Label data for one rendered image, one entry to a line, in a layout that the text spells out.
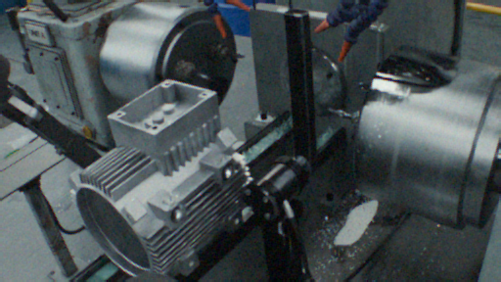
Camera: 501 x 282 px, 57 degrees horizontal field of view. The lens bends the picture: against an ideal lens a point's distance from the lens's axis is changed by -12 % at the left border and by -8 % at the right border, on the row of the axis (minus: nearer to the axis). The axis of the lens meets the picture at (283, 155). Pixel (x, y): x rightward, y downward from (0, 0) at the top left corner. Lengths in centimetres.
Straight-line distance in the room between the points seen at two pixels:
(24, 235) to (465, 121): 90
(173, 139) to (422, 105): 33
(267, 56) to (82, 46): 40
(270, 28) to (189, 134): 39
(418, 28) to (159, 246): 62
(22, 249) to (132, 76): 43
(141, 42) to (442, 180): 62
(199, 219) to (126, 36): 48
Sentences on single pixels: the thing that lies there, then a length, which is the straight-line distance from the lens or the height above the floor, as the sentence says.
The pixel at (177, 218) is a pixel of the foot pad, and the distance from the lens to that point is 64.
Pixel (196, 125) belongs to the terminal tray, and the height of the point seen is 112.
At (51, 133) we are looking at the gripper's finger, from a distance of 62.
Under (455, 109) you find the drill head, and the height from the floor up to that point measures 114.
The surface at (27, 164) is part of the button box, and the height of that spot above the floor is 106.
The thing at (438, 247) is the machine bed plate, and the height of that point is 80.
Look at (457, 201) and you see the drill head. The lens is 68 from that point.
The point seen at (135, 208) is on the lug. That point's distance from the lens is 62.
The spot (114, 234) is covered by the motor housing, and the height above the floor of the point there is 96.
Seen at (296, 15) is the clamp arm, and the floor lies 125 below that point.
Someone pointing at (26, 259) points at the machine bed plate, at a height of 80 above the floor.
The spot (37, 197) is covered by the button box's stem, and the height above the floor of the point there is 99.
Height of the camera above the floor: 146
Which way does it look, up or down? 35 degrees down
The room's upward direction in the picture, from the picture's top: 5 degrees counter-clockwise
